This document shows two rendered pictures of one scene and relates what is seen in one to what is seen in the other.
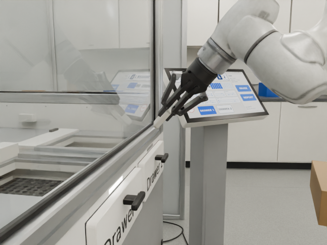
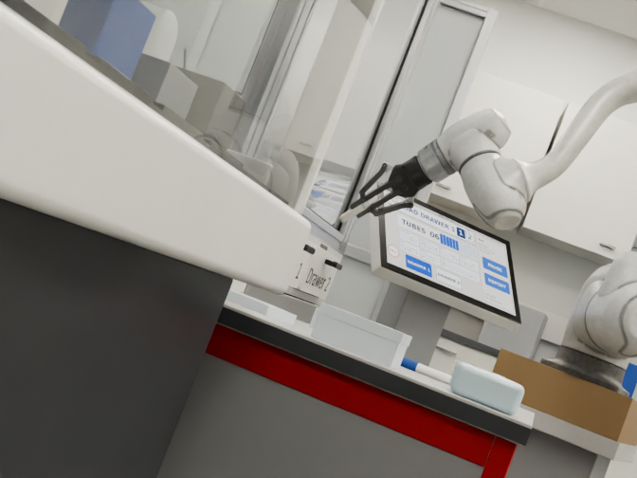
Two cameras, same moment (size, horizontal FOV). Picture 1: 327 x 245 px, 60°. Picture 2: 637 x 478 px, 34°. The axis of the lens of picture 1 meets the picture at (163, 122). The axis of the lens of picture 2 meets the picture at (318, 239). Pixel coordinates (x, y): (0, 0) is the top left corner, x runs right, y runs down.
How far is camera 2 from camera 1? 1.67 m
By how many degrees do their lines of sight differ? 13
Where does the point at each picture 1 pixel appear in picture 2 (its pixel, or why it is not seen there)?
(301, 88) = (494, 206)
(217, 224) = not seen: outside the picture
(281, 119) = not seen: hidden behind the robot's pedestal
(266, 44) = (480, 160)
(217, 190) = not seen: hidden behind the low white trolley
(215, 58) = (432, 160)
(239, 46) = (458, 155)
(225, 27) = (451, 133)
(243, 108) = (480, 292)
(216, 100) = (440, 261)
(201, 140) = (394, 319)
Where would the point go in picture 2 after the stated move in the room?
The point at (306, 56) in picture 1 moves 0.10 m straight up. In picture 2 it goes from (508, 180) to (524, 137)
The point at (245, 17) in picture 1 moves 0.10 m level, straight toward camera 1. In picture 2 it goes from (471, 129) to (464, 117)
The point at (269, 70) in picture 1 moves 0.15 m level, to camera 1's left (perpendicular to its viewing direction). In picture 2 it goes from (474, 183) to (409, 159)
